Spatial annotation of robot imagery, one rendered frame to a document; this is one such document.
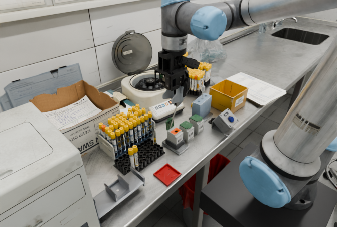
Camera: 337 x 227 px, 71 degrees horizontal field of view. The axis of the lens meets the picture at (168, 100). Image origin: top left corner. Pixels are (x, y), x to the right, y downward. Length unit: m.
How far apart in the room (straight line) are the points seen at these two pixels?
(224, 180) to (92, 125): 0.49
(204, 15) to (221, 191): 0.47
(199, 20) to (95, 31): 0.72
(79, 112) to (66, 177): 0.56
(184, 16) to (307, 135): 0.37
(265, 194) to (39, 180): 0.45
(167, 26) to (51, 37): 0.60
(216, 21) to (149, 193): 0.54
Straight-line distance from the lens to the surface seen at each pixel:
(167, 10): 0.66
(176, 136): 0.89
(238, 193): 0.75
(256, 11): 0.63
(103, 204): 0.76
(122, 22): 1.29
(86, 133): 0.92
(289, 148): 0.50
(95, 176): 0.88
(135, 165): 0.85
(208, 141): 0.98
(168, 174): 0.85
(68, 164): 0.54
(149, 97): 1.04
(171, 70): 0.71
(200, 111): 1.04
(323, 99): 0.43
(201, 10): 0.58
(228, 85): 1.24
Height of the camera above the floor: 1.52
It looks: 32 degrees down
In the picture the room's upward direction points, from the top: straight up
